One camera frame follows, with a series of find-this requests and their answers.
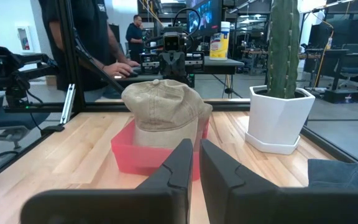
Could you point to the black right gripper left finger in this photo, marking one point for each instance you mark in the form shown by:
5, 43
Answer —
154, 205

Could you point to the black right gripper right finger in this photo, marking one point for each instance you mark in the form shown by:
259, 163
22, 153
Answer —
259, 205

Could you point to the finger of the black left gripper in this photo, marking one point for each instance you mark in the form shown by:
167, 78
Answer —
179, 67
166, 67

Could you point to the beige baseball cap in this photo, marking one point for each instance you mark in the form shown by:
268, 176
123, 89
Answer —
163, 105
166, 138

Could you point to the blue denim baseball cap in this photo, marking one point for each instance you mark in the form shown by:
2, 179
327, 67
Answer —
343, 174

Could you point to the black computer mouse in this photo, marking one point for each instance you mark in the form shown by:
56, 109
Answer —
134, 74

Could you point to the person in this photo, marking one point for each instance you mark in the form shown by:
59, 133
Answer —
134, 37
82, 37

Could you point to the grey side desk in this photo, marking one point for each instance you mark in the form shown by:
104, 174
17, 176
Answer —
222, 67

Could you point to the yellow white wipes canister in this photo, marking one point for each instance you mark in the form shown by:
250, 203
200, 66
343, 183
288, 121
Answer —
220, 40

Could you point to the pink translucent plastic bin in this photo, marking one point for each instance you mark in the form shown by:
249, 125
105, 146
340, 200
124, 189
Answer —
129, 155

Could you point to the black computer monitor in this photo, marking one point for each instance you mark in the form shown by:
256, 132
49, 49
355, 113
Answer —
204, 15

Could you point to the white hexagonal plant pot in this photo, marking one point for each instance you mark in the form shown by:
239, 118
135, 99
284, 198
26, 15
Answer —
275, 121

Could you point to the silver aluminium bar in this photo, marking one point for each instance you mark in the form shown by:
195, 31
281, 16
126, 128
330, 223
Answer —
68, 102

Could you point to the tall green cactus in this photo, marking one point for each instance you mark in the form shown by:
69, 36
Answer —
283, 46

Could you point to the black floor box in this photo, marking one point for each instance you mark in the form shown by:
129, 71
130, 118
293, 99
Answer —
342, 96

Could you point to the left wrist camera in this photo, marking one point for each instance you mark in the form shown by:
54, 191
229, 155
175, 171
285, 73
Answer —
171, 42

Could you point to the black aluminium table frame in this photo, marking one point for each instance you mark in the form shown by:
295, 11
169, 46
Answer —
71, 62

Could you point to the white wall cabinet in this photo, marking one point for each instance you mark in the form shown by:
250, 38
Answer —
24, 39

